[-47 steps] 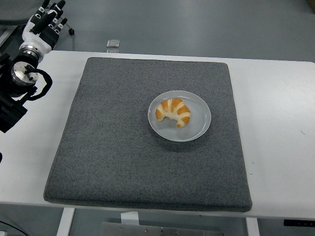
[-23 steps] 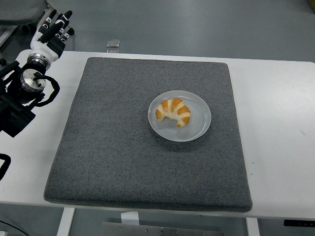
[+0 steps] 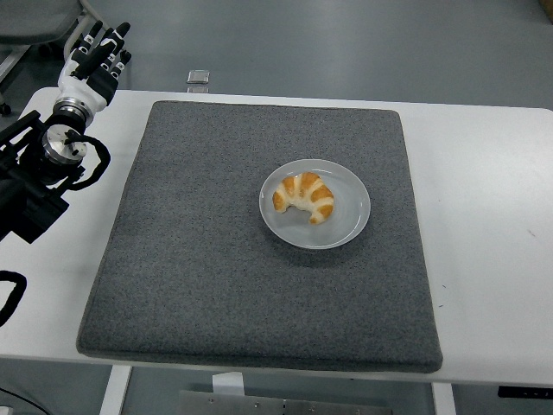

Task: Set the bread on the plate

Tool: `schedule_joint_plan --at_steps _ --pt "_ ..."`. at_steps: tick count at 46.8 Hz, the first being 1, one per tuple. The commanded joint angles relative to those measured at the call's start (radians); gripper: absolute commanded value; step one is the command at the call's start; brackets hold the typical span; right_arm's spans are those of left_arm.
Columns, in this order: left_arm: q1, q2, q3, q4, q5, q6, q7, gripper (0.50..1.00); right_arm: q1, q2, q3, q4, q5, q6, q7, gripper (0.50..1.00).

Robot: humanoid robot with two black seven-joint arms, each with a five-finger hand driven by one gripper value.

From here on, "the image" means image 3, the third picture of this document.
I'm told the grey metal plate with screws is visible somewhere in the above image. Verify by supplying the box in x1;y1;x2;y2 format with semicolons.
179;389;394;415

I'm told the white table leg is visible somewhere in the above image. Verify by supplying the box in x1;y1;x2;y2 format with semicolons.
431;382;457;415
99;365;133;415

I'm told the golden croissant bread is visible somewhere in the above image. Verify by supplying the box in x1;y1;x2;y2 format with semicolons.
271;171;335;226

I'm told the thin black floor cable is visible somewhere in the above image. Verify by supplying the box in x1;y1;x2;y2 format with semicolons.
0;386;44;415

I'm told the grey office chair with castors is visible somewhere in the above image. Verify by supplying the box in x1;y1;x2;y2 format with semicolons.
0;0;132;117

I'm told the round pale grey plate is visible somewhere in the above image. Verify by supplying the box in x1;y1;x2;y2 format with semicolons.
258;158;372;251

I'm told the black table control panel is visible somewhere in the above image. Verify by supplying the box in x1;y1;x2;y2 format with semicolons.
497;385;553;399

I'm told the grey felt mat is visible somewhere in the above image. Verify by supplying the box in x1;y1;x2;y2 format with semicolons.
75;100;445;374

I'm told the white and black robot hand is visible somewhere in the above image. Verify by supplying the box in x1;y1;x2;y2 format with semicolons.
56;20;133;112

